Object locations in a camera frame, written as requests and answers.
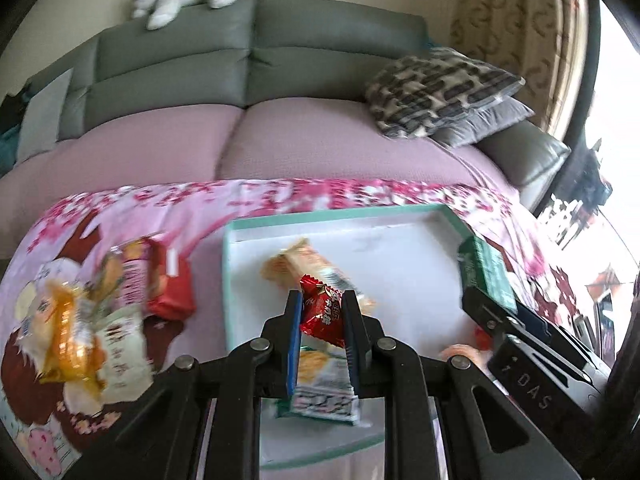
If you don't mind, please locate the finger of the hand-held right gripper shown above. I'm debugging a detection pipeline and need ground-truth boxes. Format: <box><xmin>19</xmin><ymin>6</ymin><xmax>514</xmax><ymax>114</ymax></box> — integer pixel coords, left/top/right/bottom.
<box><xmin>461</xmin><ymin>286</ymin><xmax>610</xmax><ymax>378</ymax></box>
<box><xmin>487</xmin><ymin>334</ymin><xmax>610</xmax><ymax>422</ymax></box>

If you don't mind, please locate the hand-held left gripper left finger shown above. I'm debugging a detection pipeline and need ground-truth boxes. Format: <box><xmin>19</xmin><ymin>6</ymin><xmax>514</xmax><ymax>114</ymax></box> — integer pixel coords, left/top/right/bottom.
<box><xmin>62</xmin><ymin>290</ymin><xmax>303</xmax><ymax>480</ymax></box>

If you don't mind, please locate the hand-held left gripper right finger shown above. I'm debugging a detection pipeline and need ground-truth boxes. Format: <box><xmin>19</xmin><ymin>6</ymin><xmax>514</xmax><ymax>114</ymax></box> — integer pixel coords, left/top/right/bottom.
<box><xmin>341</xmin><ymin>290</ymin><xmax>581</xmax><ymax>480</ymax></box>

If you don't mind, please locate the green and white snack packet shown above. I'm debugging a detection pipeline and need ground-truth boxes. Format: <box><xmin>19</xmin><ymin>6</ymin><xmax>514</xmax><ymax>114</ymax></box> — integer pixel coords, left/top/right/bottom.
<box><xmin>275</xmin><ymin>335</ymin><xmax>361</xmax><ymax>427</ymax></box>

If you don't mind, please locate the round orange cake packet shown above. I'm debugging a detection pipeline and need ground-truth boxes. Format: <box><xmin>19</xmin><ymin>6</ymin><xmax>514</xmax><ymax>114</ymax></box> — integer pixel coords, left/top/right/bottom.
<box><xmin>439</xmin><ymin>342</ymin><xmax>493</xmax><ymax>368</ymax></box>

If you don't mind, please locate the orange wafer packet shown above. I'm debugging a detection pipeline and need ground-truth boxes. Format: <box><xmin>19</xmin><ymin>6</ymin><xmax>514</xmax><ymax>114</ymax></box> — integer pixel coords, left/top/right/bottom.
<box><xmin>262</xmin><ymin>237</ymin><xmax>376</xmax><ymax>313</ymax></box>

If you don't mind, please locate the teal rimmed white box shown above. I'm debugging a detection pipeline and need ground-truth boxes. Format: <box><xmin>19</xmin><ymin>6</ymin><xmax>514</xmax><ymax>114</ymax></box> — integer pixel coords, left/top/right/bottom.
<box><xmin>221</xmin><ymin>204</ymin><xmax>518</xmax><ymax>471</ymax></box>

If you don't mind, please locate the red brown biscuit packet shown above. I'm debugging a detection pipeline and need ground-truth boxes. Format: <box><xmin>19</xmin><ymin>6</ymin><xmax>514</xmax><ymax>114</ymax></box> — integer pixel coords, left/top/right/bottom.
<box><xmin>144</xmin><ymin>237</ymin><xmax>196</xmax><ymax>320</ymax></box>

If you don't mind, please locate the purple biscuit packet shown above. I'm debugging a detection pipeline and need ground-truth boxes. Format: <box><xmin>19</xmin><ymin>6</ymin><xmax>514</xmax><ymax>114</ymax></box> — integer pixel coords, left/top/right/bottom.
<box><xmin>97</xmin><ymin>240</ymin><xmax>156</xmax><ymax>316</ymax></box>

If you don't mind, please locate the golden snack packet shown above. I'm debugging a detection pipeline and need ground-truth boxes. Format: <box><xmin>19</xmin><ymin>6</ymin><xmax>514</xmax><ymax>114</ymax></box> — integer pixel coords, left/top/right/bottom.
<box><xmin>39</xmin><ymin>279</ymin><xmax>108</xmax><ymax>396</ymax></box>

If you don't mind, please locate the white rice cracker packet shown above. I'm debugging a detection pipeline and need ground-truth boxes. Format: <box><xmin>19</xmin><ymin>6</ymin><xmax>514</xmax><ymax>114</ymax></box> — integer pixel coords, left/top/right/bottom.
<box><xmin>65</xmin><ymin>305</ymin><xmax>155</xmax><ymax>406</ymax></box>

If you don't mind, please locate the printed cartoon blanket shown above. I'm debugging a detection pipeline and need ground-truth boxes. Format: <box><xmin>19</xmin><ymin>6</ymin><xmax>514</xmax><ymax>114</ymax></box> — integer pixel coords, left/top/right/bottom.
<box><xmin>0</xmin><ymin>177</ymin><xmax>576</xmax><ymax>480</ymax></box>

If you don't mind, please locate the grey cushion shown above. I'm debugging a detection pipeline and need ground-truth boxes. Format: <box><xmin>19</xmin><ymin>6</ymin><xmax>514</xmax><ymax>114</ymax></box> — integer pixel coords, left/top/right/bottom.
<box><xmin>432</xmin><ymin>96</ymin><xmax>536</xmax><ymax>148</ymax></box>

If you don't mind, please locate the window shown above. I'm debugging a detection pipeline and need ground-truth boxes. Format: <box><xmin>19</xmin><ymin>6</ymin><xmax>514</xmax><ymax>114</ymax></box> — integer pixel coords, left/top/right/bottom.
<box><xmin>550</xmin><ymin>0</ymin><xmax>640</xmax><ymax>361</ymax></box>

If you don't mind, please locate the black and white patterned cushion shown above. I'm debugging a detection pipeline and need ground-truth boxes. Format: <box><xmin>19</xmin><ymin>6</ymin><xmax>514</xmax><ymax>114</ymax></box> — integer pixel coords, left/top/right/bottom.
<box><xmin>365</xmin><ymin>47</ymin><xmax>526</xmax><ymax>140</ymax></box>

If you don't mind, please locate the pink sofa cover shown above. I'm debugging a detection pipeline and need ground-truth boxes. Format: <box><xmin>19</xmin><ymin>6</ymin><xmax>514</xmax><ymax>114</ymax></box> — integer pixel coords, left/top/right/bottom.
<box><xmin>0</xmin><ymin>97</ymin><xmax>523</xmax><ymax>206</ymax></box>

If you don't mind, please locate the clear bun packet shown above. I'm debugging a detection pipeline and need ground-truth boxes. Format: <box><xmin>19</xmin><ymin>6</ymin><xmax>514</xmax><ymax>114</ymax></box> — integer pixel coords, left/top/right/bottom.
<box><xmin>12</xmin><ymin>260</ymin><xmax>68</xmax><ymax>336</ymax></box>

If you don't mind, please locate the beige patterned curtain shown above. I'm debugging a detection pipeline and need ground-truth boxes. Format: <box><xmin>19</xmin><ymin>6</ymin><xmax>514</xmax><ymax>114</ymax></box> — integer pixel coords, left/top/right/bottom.
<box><xmin>450</xmin><ymin>0</ymin><xmax>591</xmax><ymax>136</ymax></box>

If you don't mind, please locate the grey sofa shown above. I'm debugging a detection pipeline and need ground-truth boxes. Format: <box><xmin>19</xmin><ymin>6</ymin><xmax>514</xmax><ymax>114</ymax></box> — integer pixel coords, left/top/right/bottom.
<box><xmin>0</xmin><ymin>0</ymin><xmax>573</xmax><ymax>211</ymax></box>

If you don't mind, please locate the light grey pillow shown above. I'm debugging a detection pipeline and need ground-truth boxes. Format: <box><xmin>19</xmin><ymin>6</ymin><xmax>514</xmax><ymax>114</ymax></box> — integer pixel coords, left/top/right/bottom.
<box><xmin>17</xmin><ymin>67</ymin><xmax>75</xmax><ymax>163</ymax></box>

